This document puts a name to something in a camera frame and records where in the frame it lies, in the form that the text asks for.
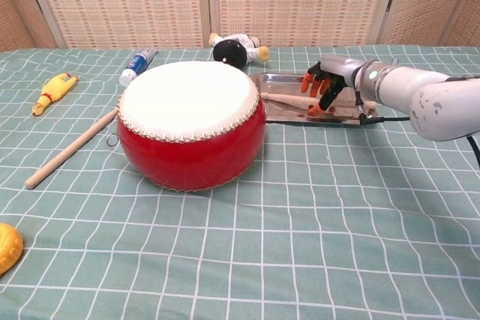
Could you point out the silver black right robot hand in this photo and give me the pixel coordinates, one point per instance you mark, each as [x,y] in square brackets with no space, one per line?
[339,67]

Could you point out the wooden drumstick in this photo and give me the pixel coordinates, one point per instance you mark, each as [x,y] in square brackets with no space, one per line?
[71,147]
[288,99]

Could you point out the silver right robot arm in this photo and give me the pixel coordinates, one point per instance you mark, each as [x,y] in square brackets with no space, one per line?
[431,91]

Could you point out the rectangular stainless steel tray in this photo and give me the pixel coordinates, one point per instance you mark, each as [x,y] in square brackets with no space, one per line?
[285,84]

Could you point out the red drum with white skin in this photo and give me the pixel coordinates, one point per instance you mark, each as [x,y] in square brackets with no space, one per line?
[187,155]

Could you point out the black and white plush doll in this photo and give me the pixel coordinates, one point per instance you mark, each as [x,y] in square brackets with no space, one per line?
[228,52]

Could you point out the green checked tablecloth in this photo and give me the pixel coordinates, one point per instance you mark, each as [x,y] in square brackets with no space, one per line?
[300,241]

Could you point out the blue and white toothpaste tube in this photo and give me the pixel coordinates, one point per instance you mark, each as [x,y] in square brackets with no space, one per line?
[137,65]

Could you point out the woven bamboo folding screen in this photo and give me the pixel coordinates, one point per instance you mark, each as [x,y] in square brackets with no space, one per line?
[123,1]

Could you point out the yellow rubber chicken toy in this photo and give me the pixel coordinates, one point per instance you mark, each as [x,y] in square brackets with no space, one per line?
[56,89]

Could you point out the yellow orange plastic toy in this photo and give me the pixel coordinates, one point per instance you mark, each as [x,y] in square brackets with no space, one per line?
[9,249]

